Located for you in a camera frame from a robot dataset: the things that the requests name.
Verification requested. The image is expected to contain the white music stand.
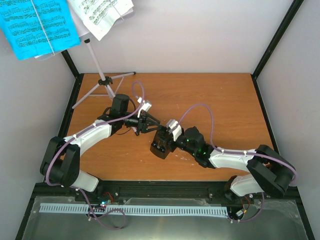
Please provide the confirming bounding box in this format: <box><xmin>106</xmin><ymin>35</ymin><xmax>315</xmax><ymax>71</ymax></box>
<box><xmin>34</xmin><ymin>0</ymin><xmax>141</xmax><ymax>136</ymax></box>

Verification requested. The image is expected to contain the black frame post right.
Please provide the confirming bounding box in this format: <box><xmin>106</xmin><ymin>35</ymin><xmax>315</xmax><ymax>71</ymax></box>
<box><xmin>251</xmin><ymin>0</ymin><xmax>305</xmax><ymax>78</ymax></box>

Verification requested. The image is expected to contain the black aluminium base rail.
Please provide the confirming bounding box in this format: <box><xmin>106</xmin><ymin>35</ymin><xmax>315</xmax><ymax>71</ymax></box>
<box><xmin>31</xmin><ymin>180</ymin><xmax>302</xmax><ymax>206</ymax></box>

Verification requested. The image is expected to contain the black metronome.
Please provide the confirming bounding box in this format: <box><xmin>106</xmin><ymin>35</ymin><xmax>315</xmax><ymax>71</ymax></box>
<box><xmin>150</xmin><ymin>126</ymin><xmax>173</xmax><ymax>160</ymax></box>

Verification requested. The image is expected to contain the blue sheet music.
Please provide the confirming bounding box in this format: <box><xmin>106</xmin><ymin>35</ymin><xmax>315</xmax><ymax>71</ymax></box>
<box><xmin>0</xmin><ymin>0</ymin><xmax>81</xmax><ymax>60</ymax></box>

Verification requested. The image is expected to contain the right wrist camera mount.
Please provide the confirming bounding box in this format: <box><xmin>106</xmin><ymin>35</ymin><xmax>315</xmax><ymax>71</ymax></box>
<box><xmin>166</xmin><ymin>119</ymin><xmax>182</xmax><ymax>142</ymax></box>

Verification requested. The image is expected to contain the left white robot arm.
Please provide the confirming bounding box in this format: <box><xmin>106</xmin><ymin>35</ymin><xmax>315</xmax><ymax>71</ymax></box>
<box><xmin>40</xmin><ymin>94</ymin><xmax>161</xmax><ymax>202</ymax></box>

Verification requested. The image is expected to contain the white sheet music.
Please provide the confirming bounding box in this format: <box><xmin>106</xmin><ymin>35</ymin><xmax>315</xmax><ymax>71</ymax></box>
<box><xmin>68</xmin><ymin>0</ymin><xmax>134</xmax><ymax>41</ymax></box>

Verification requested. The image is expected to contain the black frame post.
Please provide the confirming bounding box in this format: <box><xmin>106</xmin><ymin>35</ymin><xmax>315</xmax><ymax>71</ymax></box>
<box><xmin>61</xmin><ymin>50</ymin><xmax>84</xmax><ymax>101</ymax></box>
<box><xmin>251</xmin><ymin>0</ymin><xmax>305</xmax><ymax>78</ymax></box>

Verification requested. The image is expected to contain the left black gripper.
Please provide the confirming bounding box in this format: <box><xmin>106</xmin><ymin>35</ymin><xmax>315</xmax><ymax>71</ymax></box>
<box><xmin>121</xmin><ymin>111</ymin><xmax>162</xmax><ymax>134</ymax></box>

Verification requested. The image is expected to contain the black frame post left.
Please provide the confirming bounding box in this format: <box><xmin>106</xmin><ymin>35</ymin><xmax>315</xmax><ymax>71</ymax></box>
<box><xmin>61</xmin><ymin>50</ymin><xmax>84</xmax><ymax>101</ymax></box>

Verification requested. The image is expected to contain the light blue cable duct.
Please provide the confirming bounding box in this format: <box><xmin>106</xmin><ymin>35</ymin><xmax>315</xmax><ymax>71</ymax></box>
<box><xmin>38</xmin><ymin>203</ymin><xmax>228</xmax><ymax>218</ymax></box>

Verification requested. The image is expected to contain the green led circuit board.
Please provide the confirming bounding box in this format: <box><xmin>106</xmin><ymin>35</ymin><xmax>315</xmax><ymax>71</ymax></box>
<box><xmin>98</xmin><ymin>192</ymin><xmax>114</xmax><ymax>208</ymax></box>

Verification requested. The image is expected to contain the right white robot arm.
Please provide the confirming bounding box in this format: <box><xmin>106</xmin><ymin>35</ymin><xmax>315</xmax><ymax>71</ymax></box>
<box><xmin>167</xmin><ymin>126</ymin><xmax>297</xmax><ymax>198</ymax></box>

